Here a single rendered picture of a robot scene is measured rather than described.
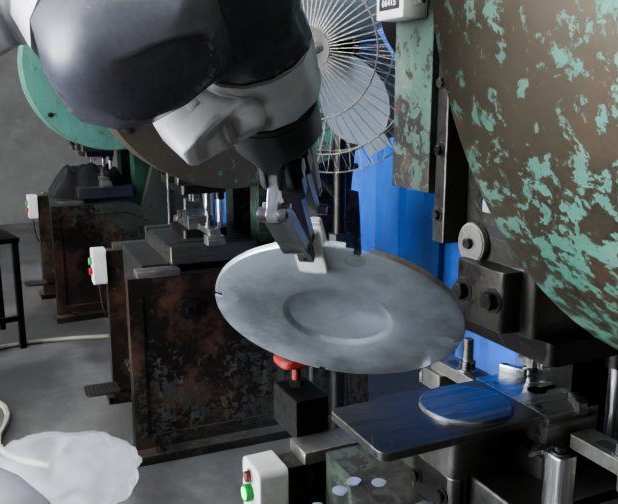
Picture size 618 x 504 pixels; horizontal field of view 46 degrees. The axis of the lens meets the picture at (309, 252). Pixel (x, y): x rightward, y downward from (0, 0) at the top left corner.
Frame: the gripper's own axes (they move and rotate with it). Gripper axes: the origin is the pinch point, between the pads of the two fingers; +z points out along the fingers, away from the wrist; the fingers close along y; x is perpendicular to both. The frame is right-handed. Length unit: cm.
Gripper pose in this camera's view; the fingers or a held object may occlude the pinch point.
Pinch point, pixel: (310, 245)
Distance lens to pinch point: 73.0
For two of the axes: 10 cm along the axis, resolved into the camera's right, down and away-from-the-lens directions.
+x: -9.7, -0.5, 2.3
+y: 1.7, -8.3, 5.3
